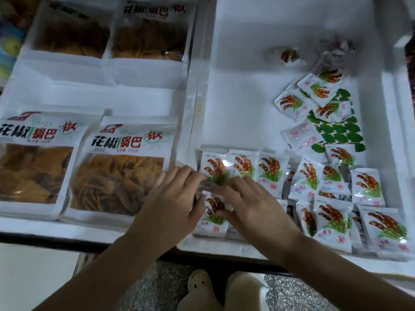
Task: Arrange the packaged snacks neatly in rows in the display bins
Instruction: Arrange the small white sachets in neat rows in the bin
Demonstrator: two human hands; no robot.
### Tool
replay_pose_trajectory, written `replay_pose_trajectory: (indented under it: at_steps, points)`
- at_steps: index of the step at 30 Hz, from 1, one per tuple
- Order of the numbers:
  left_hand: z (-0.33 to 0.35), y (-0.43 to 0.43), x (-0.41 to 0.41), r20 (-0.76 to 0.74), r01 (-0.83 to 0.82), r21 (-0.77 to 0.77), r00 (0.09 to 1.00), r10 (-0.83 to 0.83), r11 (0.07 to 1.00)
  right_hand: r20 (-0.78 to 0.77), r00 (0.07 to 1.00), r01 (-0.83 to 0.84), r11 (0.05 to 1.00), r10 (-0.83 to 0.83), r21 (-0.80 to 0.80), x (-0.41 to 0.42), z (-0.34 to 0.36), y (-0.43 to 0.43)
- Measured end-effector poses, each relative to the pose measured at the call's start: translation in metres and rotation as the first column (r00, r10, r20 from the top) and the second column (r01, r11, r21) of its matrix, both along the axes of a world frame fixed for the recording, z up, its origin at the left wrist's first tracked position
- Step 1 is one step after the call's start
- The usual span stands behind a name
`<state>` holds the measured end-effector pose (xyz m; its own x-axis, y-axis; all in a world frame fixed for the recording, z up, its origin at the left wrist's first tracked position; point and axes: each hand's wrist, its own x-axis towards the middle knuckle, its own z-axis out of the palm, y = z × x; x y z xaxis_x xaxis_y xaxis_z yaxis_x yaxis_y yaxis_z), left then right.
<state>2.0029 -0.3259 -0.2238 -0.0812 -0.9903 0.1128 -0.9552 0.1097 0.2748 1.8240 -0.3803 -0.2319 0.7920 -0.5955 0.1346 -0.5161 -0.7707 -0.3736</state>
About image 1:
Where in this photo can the pile of dark red packets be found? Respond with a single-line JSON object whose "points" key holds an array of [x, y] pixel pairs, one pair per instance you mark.
{"points": [[410, 68]]}

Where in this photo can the person's beige trousers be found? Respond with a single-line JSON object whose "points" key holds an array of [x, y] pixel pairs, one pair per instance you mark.
{"points": [[246, 293]]}

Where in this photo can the green leaf-pattern sheet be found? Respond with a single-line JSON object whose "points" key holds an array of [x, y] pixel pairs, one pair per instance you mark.
{"points": [[337, 132]]}

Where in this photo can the person's left hand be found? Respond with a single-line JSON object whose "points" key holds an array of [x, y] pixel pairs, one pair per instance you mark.
{"points": [[168, 213]]}

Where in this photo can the person's left forearm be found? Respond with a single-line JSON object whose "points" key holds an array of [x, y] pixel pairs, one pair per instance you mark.
{"points": [[94, 281]]}

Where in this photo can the person's left white shoe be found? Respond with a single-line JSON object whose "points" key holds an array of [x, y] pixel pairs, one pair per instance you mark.
{"points": [[198, 288]]}

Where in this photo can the pile of white printed packets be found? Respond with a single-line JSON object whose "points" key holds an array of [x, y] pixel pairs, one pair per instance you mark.
{"points": [[331, 217]]}

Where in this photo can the white foam slab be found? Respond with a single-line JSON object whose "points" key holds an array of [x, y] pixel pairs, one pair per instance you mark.
{"points": [[36, 278]]}

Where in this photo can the person's right hand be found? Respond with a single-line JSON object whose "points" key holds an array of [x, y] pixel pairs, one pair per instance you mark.
{"points": [[259, 217]]}

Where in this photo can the white bag of orange crisps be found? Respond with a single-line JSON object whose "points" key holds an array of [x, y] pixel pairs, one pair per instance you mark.
{"points": [[149, 39], [71, 35], [32, 175], [113, 184]]}

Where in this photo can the white red printed carton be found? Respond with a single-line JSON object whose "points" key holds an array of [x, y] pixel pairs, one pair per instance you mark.
{"points": [[84, 263]]}

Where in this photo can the person's right forearm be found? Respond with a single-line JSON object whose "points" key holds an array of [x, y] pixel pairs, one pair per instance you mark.
{"points": [[343, 278]]}

